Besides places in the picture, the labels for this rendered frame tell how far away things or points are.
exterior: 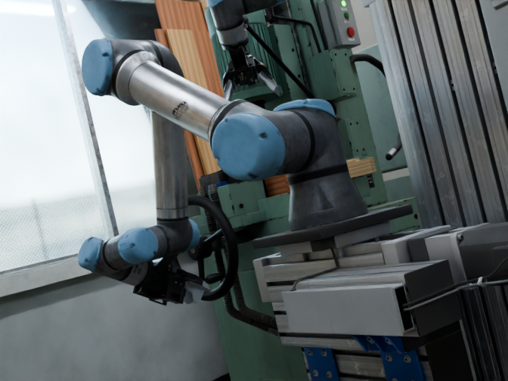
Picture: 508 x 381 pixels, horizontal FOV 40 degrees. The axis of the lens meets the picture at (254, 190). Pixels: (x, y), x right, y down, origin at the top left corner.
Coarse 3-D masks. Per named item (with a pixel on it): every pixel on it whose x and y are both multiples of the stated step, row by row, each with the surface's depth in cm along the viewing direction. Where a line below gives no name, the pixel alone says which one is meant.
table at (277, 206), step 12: (360, 180) 189; (360, 192) 188; (264, 204) 192; (276, 204) 189; (288, 204) 186; (240, 216) 186; (252, 216) 189; (264, 216) 192; (276, 216) 189; (204, 228) 197; (216, 228) 193
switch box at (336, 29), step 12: (324, 0) 221; (336, 0) 221; (348, 0) 225; (324, 12) 222; (336, 12) 219; (348, 12) 224; (324, 24) 223; (336, 24) 219; (348, 24) 223; (336, 36) 220; (348, 36) 221; (336, 48) 223; (348, 48) 227
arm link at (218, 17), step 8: (208, 0) 174; (216, 0) 172; (224, 0) 172; (232, 0) 173; (240, 0) 173; (216, 8) 174; (224, 8) 173; (232, 8) 174; (240, 8) 174; (216, 16) 175; (224, 16) 175; (232, 16) 175; (240, 16) 177; (216, 24) 177; (224, 24) 176; (232, 24) 176; (240, 24) 177
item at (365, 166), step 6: (354, 162) 187; (360, 162) 186; (366, 162) 185; (372, 162) 184; (348, 168) 189; (354, 168) 188; (360, 168) 186; (366, 168) 185; (372, 168) 184; (354, 174) 188; (360, 174) 187; (366, 174) 186
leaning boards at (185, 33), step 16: (160, 0) 372; (176, 0) 380; (160, 16) 369; (176, 16) 378; (192, 16) 386; (160, 32) 362; (176, 32) 367; (192, 32) 380; (208, 32) 389; (176, 48) 363; (192, 48) 372; (208, 48) 386; (192, 64) 369; (208, 64) 383; (192, 80) 366; (208, 80) 379; (192, 144) 358; (208, 144) 362; (192, 160) 356; (208, 160) 359
